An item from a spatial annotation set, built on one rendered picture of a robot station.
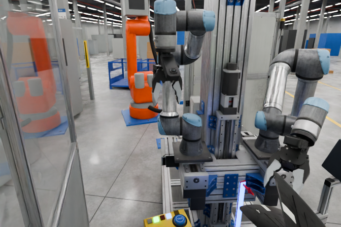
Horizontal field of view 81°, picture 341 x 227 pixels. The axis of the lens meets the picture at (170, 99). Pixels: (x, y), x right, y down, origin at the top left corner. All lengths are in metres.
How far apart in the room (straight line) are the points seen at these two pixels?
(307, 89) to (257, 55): 1.47
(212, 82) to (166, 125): 0.41
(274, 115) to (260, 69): 1.81
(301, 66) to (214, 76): 0.48
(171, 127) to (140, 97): 3.15
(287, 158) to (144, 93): 3.77
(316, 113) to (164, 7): 0.60
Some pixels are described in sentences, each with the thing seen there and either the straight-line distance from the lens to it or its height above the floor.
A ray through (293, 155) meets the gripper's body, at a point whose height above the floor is 1.37.
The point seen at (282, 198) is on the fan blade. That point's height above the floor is 1.44.
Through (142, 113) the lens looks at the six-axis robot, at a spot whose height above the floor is 0.19.
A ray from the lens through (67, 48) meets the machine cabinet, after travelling 4.81.
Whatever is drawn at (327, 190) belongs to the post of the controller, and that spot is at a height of 1.00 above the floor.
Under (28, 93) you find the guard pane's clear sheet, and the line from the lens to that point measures 0.85.
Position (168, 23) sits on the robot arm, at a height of 1.76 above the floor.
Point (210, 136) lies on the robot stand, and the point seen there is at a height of 1.05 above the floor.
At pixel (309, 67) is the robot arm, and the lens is 1.15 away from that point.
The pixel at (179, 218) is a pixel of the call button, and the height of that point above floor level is 1.08.
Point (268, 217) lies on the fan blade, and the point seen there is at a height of 1.18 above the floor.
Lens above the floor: 1.71
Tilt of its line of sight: 17 degrees down
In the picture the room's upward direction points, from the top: straight up
